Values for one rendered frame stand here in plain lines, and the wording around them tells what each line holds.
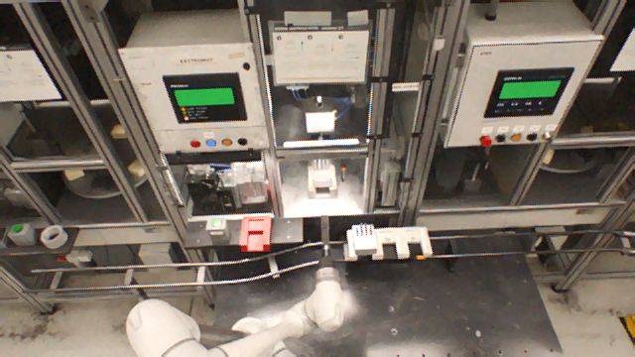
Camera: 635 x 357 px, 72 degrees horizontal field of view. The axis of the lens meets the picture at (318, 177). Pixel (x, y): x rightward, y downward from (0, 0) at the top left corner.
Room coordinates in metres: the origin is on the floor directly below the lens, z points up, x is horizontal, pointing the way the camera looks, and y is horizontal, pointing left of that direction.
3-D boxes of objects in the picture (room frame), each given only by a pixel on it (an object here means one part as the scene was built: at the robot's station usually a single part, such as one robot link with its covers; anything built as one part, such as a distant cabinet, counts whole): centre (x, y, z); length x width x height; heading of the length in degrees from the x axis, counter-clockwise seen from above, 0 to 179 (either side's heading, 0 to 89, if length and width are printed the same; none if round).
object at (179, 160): (1.19, 0.39, 1.37); 0.36 x 0.04 x 0.04; 90
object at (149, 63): (1.32, 0.40, 1.60); 0.42 x 0.29 x 0.46; 90
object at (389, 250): (1.08, -0.31, 0.84); 0.36 x 0.14 x 0.10; 90
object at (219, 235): (1.12, 0.45, 0.97); 0.08 x 0.08 x 0.12; 0
